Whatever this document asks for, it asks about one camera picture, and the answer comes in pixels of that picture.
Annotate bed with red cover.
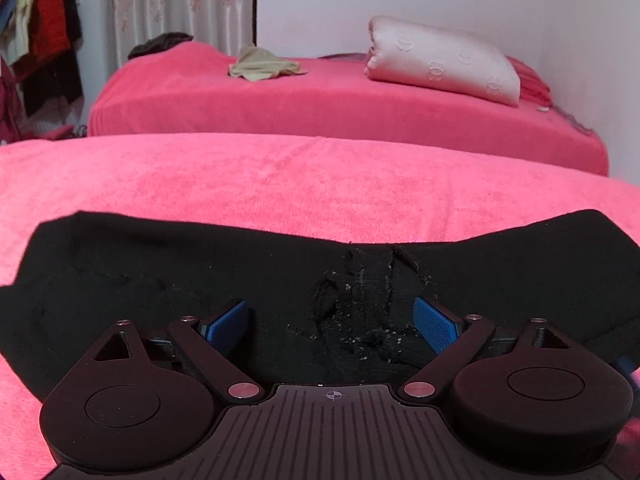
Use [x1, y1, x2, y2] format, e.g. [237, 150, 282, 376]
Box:
[87, 40, 610, 177]

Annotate maroon garment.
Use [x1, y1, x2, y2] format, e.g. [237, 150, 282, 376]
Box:
[0, 55, 25, 145]

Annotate folded pale pink quilt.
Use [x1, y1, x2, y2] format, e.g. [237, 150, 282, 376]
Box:
[364, 15, 522, 107]

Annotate black knit pants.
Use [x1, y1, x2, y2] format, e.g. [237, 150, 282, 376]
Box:
[0, 208, 640, 402]

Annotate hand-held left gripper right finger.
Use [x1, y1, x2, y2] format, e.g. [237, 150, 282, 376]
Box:
[398, 296, 573, 403]

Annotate beige crumpled cloth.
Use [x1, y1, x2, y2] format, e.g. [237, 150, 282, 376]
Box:
[228, 45, 309, 82]

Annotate folded red blanket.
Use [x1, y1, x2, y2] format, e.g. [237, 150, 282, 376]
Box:
[505, 56, 553, 109]

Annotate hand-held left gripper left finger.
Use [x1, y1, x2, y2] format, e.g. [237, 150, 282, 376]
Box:
[90, 299, 267, 401]

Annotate hanging clothes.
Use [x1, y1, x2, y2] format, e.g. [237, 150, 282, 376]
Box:
[0, 0, 85, 117]

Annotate dark crumpled cloth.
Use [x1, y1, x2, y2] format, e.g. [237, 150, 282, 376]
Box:
[127, 32, 194, 61]

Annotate white lace curtain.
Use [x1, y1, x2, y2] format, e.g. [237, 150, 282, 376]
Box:
[112, 0, 256, 68]

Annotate pink fleece blanket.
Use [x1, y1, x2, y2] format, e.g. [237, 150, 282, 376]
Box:
[0, 132, 640, 480]

